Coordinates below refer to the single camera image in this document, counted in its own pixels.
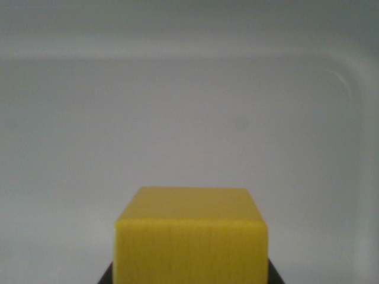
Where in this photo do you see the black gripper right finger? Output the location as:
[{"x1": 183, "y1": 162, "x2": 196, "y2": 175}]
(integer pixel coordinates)
[{"x1": 267, "y1": 257, "x2": 287, "y2": 284}]

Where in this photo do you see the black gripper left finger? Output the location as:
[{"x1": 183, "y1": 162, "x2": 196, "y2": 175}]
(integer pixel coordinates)
[{"x1": 97, "y1": 261, "x2": 115, "y2": 284}]

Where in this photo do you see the yellow wooden cube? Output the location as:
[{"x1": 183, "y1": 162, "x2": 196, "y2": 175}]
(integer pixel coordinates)
[{"x1": 113, "y1": 186, "x2": 269, "y2": 284}]

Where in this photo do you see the white plastic bin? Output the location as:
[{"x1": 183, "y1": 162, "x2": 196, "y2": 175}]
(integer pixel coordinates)
[{"x1": 0, "y1": 0, "x2": 379, "y2": 284}]

